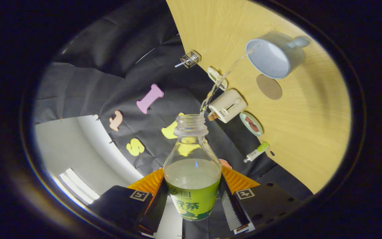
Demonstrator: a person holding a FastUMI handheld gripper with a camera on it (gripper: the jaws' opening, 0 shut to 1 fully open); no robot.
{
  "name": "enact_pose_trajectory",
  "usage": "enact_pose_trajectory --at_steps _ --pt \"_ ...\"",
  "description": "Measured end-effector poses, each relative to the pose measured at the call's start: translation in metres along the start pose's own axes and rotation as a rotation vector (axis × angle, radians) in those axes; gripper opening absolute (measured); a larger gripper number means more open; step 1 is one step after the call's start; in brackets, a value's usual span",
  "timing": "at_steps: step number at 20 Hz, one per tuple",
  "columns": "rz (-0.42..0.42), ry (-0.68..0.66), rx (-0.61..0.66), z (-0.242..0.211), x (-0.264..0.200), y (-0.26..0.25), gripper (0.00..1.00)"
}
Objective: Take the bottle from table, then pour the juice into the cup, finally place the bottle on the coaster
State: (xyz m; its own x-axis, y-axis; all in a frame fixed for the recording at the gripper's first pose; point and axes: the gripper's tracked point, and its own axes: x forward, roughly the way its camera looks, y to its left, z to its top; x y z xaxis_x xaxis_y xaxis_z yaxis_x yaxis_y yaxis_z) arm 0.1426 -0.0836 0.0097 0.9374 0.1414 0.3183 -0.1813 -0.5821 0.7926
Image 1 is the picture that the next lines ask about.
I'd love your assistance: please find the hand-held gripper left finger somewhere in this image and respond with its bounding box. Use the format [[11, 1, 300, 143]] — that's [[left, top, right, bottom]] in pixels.
[[88, 168, 169, 237]]

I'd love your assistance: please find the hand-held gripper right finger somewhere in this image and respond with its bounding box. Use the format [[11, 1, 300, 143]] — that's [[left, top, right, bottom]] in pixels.
[[219, 166, 302, 235]]

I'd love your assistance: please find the clear bottle with green label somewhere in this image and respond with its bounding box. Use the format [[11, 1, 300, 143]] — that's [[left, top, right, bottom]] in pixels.
[[163, 113, 222, 221]]

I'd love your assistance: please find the clear juice stream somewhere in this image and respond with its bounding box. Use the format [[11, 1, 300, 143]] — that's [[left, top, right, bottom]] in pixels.
[[200, 50, 254, 115]]

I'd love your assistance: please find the round brown coaster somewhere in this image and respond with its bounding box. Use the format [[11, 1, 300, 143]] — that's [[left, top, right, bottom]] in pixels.
[[256, 74, 283, 100]]

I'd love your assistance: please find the white cup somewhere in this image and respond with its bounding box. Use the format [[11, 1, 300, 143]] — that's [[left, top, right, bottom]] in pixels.
[[245, 32, 311, 80]]

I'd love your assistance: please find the small white green bottle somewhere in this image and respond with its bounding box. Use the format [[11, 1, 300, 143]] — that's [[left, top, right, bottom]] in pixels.
[[243, 141, 271, 163]]

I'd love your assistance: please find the pale green plate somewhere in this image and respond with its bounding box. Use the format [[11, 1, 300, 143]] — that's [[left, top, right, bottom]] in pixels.
[[239, 112, 264, 137]]

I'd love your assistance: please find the long ceiling light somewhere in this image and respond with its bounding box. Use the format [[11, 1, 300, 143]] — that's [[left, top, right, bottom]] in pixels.
[[59, 168, 100, 204]]

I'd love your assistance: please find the white toaster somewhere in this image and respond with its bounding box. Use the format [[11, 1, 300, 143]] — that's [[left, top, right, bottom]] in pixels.
[[208, 89, 247, 123]]

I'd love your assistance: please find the wooden table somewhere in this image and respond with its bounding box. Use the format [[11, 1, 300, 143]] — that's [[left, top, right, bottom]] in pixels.
[[165, 0, 351, 195]]

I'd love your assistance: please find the white divided snack dish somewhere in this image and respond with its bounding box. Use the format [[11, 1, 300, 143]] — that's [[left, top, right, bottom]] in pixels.
[[207, 67, 228, 91]]

